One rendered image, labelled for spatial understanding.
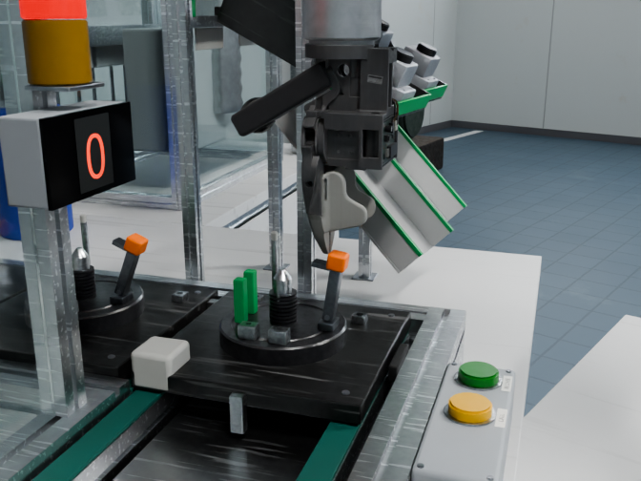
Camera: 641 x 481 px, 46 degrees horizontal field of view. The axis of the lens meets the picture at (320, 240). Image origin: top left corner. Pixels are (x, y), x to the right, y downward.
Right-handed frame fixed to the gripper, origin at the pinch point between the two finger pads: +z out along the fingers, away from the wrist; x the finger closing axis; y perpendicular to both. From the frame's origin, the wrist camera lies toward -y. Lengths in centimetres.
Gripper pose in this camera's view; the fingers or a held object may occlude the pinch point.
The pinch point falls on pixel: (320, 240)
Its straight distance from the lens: 78.8
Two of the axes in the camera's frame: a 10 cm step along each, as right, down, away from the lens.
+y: 9.5, 0.9, -2.9
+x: 3.0, -2.8, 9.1
